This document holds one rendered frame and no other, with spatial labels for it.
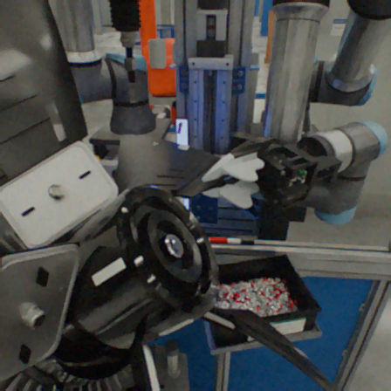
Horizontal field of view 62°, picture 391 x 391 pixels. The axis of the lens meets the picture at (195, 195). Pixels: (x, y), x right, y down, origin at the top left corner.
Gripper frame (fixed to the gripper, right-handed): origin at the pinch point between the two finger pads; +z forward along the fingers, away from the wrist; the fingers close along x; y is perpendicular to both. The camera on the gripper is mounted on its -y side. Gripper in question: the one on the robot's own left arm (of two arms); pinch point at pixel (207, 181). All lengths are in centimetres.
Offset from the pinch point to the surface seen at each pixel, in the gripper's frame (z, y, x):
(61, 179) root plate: 19.4, 4.7, -9.0
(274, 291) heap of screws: -19.8, 2.5, 34.8
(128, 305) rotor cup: 18.5, 17.4, -5.7
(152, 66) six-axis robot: -147, -330, 80
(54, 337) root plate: 23.5, 15.0, -2.4
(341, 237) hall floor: -156, -50, 125
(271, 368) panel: -33, 2, 85
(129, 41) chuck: 11.3, 2.5, -19.3
